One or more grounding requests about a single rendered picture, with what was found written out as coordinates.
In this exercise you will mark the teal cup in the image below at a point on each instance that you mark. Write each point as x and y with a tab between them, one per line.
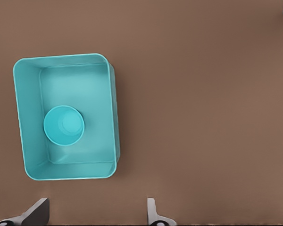
61	131

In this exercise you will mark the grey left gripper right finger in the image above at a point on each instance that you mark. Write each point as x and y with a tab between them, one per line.
153	214

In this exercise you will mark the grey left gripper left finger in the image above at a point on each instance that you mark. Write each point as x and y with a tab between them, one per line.
35	214

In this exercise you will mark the teal rectangular box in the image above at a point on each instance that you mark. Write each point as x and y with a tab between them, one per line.
70	84

